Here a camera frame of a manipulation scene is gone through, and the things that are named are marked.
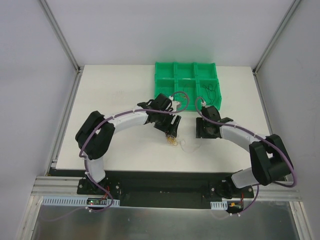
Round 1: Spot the purple yellow wire bundle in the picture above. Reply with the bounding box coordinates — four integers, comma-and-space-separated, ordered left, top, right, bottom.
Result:
164, 134, 180, 148

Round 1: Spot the thin clear white wire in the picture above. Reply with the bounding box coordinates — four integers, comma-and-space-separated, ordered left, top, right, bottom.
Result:
178, 137, 205, 154

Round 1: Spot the thin black wire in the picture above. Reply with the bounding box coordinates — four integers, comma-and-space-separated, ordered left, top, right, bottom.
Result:
201, 83, 218, 105

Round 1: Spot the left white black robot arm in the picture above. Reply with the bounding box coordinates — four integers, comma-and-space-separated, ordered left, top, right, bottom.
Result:
75, 93, 181, 195

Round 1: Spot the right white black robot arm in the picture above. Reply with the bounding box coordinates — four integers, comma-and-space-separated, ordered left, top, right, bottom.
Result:
196, 106, 297, 198

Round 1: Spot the green six-compartment bin tray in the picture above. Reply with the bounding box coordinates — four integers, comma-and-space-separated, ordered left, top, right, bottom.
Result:
154, 62, 222, 112

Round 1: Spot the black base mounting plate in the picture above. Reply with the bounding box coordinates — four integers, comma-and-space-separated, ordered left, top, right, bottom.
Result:
77, 170, 254, 209

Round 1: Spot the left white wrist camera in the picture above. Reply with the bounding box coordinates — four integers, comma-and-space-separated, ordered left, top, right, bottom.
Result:
167, 96, 182, 112

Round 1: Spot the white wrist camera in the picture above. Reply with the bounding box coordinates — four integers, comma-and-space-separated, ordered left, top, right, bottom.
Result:
200, 98, 207, 108
167, 96, 182, 112

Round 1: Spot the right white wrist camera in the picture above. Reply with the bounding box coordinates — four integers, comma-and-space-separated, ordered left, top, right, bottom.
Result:
200, 98, 207, 108

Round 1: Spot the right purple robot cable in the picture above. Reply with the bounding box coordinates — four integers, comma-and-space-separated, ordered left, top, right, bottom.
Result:
194, 96, 298, 188

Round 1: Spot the right white cable duct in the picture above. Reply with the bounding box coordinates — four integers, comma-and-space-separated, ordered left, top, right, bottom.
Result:
210, 200, 228, 211

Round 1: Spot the white cable duct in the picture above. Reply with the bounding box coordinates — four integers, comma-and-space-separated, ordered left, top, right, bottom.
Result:
42, 196, 120, 208
210, 200, 228, 211

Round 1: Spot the left white cable duct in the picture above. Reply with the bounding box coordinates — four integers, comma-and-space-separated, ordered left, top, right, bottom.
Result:
42, 196, 120, 208

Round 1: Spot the right aluminium frame post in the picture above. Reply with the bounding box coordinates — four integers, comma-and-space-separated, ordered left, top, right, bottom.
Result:
252, 0, 303, 76

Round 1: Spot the aluminium frame post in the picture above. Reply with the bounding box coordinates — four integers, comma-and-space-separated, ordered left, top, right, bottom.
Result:
252, 0, 303, 76
37, 0, 81, 73

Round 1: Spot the left aluminium frame post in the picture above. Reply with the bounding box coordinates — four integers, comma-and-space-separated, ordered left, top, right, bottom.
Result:
37, 0, 81, 73

